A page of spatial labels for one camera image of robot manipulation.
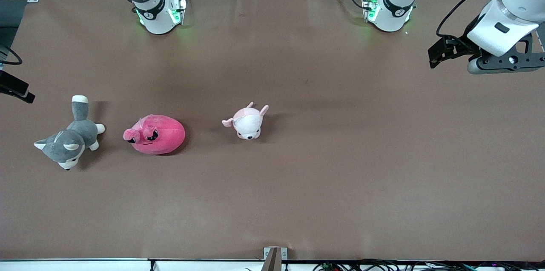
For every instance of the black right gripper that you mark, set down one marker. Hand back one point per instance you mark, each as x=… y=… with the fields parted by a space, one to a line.
x=12 y=85

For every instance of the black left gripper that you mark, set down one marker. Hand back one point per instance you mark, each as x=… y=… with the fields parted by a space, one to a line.
x=460 y=44

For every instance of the hot pink round plush toy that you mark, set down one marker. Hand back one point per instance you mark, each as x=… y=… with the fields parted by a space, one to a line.
x=159 y=137

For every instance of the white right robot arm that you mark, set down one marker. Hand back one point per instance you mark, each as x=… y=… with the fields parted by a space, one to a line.
x=157 y=20

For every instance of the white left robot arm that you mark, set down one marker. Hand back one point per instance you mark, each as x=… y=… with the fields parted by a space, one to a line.
x=391 y=11

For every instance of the grey husky plush toy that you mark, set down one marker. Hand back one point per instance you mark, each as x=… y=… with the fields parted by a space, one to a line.
x=70 y=139

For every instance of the pale pink puppy plush toy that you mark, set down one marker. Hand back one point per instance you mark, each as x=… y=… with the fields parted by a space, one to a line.
x=247 y=123

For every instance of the brown table cover sheet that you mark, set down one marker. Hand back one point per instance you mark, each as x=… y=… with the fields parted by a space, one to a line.
x=298 y=198

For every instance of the aluminium post with metal bracket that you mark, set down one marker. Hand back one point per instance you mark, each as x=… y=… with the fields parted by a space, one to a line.
x=274 y=258

